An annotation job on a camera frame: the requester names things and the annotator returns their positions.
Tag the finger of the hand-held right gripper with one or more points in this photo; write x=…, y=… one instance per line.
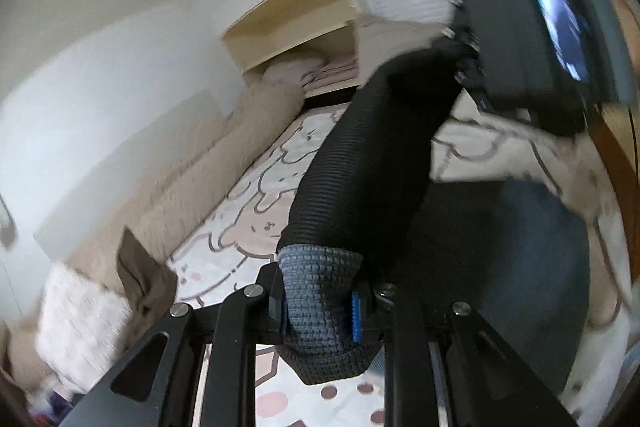
x=467, y=67

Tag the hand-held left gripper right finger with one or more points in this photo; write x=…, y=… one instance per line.
x=356, y=317

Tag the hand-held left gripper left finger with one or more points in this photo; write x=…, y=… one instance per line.
x=272, y=302

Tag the printed blanket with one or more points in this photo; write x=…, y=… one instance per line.
x=250, y=207

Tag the brown garment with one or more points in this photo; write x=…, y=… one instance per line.
x=145, y=277

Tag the pink bedding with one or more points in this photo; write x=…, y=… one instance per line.
x=335, y=72

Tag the brown wooden furniture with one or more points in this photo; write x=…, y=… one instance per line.
x=617, y=157

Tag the dark blue cloth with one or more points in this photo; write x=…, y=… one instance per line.
x=540, y=267

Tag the white fluffy pillow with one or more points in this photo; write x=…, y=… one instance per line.
x=80, y=312

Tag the dark purple garment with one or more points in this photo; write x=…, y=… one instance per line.
x=50, y=409

